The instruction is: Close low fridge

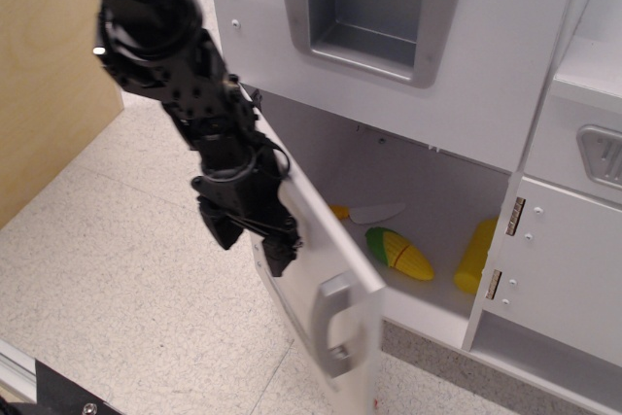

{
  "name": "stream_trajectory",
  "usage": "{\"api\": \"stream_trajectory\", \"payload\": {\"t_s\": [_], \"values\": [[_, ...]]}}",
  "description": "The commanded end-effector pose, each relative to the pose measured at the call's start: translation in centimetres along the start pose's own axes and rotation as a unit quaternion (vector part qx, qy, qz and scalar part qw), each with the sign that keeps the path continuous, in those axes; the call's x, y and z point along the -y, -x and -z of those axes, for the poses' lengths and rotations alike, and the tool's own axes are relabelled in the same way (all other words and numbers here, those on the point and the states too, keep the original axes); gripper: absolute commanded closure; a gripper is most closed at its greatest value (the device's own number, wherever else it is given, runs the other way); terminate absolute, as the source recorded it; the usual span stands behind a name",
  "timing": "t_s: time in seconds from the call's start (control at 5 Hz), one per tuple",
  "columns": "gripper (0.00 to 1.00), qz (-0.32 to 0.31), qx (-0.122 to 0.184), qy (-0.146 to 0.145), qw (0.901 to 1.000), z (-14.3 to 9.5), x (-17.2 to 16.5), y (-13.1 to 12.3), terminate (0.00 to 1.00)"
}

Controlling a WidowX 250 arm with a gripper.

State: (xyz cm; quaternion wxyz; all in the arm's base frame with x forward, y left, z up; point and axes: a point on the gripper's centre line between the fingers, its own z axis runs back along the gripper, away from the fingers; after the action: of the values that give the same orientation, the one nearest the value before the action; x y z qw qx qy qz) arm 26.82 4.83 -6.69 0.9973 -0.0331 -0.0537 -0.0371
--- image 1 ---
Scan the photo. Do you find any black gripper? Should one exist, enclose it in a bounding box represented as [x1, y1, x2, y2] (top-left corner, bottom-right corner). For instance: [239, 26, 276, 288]
[191, 169, 301, 277]

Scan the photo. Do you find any white low fridge door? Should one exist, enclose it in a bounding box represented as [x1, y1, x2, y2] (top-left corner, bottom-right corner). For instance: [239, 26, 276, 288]
[252, 91, 385, 414]

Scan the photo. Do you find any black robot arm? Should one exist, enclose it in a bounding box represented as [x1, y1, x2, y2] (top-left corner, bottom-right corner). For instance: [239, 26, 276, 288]
[93, 0, 300, 277]

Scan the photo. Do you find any toy corn with green husk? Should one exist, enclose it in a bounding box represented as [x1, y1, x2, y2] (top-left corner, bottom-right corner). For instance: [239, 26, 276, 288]
[365, 226, 434, 281]

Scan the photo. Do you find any white toy kitchen cabinet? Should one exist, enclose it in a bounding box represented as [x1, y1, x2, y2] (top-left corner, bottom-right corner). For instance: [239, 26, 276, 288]
[214, 0, 621, 414]

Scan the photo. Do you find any lower metal hinge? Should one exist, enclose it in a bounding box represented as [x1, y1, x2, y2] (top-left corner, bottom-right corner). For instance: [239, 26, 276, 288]
[485, 269, 502, 300]

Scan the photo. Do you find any metal hinge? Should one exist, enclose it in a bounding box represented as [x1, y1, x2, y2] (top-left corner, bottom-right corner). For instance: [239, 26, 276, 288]
[505, 196, 526, 236]
[485, 269, 502, 300]

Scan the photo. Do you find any light wooden panel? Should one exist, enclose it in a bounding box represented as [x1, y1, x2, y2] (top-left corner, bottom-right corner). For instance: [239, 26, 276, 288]
[1, 0, 122, 225]

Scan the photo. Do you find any upper metal hinge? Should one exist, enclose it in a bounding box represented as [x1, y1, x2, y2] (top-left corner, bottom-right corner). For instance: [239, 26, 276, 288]
[505, 196, 526, 236]

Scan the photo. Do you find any white right cabinet door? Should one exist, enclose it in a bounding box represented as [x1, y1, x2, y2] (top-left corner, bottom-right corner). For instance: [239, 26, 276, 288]
[485, 178, 621, 364]

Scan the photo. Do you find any grey fridge door handle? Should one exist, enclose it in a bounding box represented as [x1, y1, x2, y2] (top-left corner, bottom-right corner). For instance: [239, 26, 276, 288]
[311, 271, 366, 379]

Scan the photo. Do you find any yellow handled toy knife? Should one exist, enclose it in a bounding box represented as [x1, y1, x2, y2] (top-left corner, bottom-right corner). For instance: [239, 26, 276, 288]
[329, 202, 406, 225]

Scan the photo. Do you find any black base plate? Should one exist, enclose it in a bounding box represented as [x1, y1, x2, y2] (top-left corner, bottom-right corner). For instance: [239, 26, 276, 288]
[35, 361, 121, 415]

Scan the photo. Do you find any aluminium rail bottom left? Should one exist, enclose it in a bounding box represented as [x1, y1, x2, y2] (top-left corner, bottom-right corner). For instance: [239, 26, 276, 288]
[1, 339, 37, 402]

